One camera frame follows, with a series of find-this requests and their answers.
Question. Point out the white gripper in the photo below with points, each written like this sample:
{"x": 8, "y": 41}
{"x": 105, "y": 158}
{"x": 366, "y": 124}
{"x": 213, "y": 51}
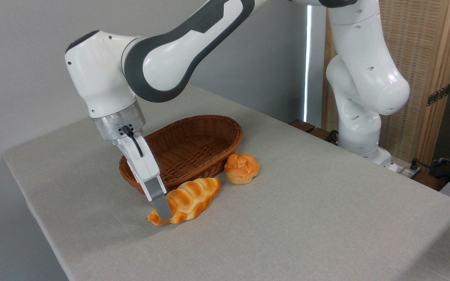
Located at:
{"x": 141, "y": 162}

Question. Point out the long braided bread loaf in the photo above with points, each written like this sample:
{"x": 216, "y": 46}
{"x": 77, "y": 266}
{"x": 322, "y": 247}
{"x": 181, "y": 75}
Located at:
{"x": 193, "y": 195}

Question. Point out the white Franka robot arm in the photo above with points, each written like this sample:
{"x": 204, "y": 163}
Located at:
{"x": 104, "y": 74}

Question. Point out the brown woven wicker basket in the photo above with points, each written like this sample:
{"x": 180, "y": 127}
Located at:
{"x": 193, "y": 144}

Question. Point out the round orange bread roll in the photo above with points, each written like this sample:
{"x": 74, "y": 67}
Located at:
{"x": 241, "y": 168}

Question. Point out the grey linen tablecloth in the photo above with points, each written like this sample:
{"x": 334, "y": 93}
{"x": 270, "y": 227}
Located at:
{"x": 307, "y": 218}

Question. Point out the white vertical light strip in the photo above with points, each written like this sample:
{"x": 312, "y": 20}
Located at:
{"x": 308, "y": 58}

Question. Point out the dark metal screen hinge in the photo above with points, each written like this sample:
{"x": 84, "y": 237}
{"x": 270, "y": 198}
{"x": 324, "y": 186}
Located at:
{"x": 439, "y": 95}

